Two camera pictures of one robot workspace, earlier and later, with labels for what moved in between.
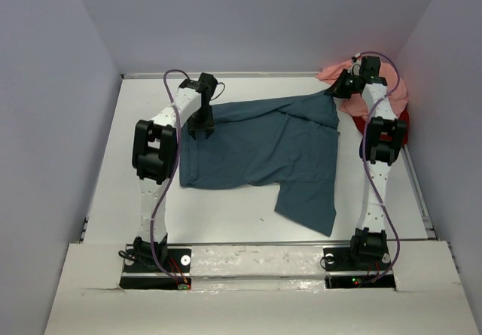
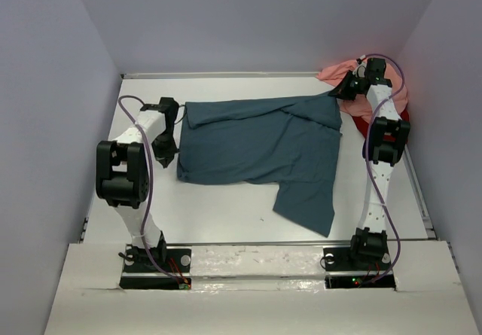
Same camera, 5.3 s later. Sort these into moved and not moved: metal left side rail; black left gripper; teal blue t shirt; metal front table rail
Moved: black left gripper
Not moved: metal front table rail; teal blue t shirt; metal left side rail
